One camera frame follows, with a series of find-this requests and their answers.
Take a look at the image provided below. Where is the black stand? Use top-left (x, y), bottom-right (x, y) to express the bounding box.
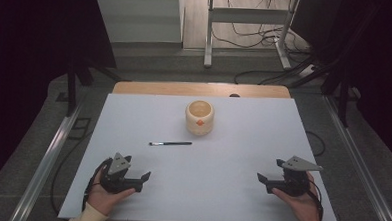
top-left (64, 50), bottom-right (124, 119)
top-left (318, 61), bottom-right (353, 129)

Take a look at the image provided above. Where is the black pen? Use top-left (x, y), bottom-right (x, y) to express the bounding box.
top-left (148, 139), bottom-right (194, 148)

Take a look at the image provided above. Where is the person's left hand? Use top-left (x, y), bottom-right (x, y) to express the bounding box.
top-left (85, 167), bottom-right (137, 219)

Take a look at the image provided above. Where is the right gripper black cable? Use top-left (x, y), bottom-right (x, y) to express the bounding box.
top-left (304, 179), bottom-right (326, 221)

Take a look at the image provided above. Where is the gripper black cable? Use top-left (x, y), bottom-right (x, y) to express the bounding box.
top-left (304, 179), bottom-right (326, 221)
top-left (80, 156), bottom-right (114, 214)

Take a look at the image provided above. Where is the black floor cable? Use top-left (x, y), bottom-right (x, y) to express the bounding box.
top-left (303, 129), bottom-right (327, 158)
top-left (48, 129), bottom-right (95, 218)

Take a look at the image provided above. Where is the white cabinet panel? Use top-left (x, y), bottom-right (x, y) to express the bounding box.
top-left (93, 0), bottom-right (186, 47)

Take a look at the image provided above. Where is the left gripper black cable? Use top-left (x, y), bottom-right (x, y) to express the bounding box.
top-left (80, 156), bottom-right (114, 214)

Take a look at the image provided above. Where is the white power strip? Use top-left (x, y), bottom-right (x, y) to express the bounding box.
top-left (298, 63), bottom-right (317, 79)

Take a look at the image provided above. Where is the cream pen holder cup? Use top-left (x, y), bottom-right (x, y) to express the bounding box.
top-left (183, 99), bottom-right (216, 137)

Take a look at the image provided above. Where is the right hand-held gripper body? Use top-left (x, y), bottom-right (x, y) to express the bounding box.
top-left (265, 155), bottom-right (325, 199)

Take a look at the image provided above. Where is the tangle of black cables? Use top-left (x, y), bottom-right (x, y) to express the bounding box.
top-left (210, 0), bottom-right (316, 54)

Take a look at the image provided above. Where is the white table mat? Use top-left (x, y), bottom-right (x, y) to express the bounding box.
top-left (57, 88), bottom-right (345, 221)

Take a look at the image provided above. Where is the white desk frame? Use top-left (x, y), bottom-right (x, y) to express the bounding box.
top-left (203, 0), bottom-right (302, 74)

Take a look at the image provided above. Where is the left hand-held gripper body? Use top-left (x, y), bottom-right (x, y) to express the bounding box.
top-left (98, 151), bottom-right (145, 195)

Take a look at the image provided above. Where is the person's right hand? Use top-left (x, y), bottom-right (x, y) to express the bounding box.
top-left (270, 169), bottom-right (324, 221)

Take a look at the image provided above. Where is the metal floor rail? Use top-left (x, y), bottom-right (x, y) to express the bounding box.
top-left (316, 95), bottom-right (392, 221)
top-left (8, 103), bottom-right (86, 221)

